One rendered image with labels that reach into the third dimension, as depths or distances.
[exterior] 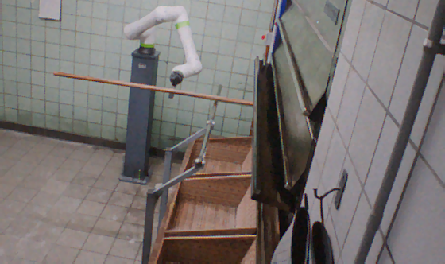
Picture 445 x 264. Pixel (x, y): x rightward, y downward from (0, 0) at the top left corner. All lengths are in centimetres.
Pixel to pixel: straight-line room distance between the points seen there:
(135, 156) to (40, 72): 135
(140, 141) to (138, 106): 33
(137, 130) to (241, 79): 108
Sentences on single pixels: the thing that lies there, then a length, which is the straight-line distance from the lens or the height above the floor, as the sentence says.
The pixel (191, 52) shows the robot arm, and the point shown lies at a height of 136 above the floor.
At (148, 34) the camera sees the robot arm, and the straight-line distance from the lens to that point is 355.
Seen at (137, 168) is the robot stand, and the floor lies 14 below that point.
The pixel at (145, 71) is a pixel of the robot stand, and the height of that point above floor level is 106.
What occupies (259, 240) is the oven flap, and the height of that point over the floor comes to 95.
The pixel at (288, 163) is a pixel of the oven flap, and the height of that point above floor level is 147.
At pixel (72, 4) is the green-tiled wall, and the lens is 427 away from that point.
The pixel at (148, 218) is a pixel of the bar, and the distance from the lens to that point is 227.
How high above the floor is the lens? 216
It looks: 21 degrees down
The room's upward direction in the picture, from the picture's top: 10 degrees clockwise
